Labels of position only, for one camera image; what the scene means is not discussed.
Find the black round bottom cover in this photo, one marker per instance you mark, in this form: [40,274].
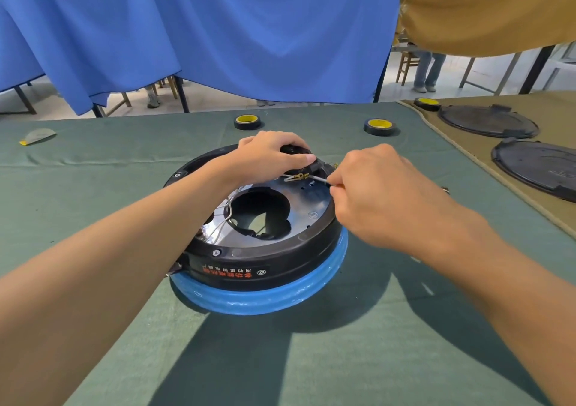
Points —
[488,122]
[540,167]

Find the person's right forearm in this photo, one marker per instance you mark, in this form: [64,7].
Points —
[508,284]

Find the green table cloth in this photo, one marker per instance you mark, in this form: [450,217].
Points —
[112,180]

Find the olive table cloth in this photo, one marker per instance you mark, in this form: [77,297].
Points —
[558,113]

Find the black metal stand pole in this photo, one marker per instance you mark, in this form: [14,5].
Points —
[181,95]
[381,79]

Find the person's left forearm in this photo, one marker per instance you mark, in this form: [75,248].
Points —
[103,261]

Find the person's right thumb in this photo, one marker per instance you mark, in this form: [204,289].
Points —
[342,205]

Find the wooden stool legs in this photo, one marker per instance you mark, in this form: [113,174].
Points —
[118,103]

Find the wooden chair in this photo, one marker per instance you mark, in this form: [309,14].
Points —
[406,66]

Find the person's left hand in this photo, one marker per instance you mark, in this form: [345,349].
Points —
[256,158]

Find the black plastic socket block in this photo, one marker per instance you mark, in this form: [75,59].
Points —
[321,167]

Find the person's right hand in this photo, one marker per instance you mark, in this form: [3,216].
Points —
[387,194]

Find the dark table leg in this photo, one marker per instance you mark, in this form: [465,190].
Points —
[25,99]

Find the mustard yellow cloth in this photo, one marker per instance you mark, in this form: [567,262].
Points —
[486,9]

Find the black tape roll yellow core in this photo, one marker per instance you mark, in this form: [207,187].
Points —
[426,104]
[247,122]
[380,127]

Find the blue curtain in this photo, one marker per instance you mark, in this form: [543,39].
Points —
[202,27]

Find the black and blue round cooker base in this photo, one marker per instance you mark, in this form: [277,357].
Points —
[252,259]

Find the black metal table leg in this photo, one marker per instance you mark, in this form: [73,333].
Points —
[535,70]

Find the grey metal table frame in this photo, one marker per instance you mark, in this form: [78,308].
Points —
[508,75]

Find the person's left thumb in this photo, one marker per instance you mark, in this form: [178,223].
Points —
[297,161]

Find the grey abrasive pad piece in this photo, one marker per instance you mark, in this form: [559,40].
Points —
[39,136]

